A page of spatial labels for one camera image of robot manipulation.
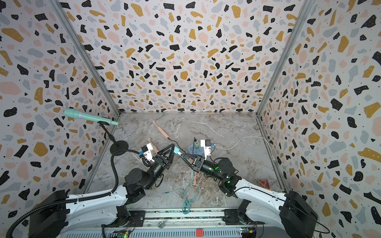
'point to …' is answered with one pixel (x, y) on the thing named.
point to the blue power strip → (191, 149)
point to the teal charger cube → (176, 149)
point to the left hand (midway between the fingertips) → (178, 148)
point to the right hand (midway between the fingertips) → (185, 158)
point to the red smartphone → (264, 183)
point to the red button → (199, 232)
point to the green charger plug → (196, 145)
